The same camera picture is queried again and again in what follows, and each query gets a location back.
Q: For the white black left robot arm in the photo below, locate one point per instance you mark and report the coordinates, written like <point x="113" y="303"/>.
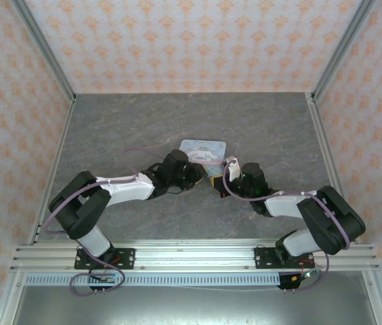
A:
<point x="126" y="191"/>

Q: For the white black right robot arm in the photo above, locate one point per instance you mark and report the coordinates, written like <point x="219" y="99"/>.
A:
<point x="282" y="206"/>

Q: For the aluminium frame corner post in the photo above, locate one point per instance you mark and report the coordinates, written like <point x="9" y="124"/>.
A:
<point x="343" y="50"/>
<point x="47" y="50"/>

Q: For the aluminium front cross rail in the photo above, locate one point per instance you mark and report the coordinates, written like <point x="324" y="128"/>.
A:
<point x="194" y="257"/>

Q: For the aluminium table side rail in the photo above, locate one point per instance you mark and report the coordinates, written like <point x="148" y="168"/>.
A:
<point x="330" y="169"/>
<point x="53" y="169"/>

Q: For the blue cartoon print mat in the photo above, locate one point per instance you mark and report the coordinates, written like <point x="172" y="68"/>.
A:
<point x="208" y="149"/>

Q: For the small circuit board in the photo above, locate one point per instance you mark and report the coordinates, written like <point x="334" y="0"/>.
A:
<point x="104" y="278"/>
<point x="307" y="274"/>

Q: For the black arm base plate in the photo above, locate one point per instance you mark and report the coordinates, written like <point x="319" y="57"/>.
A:
<point x="126" y="258"/>
<point x="265" y="258"/>

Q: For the grey metal lower panel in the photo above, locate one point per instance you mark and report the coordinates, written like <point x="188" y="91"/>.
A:
<point x="191" y="306"/>

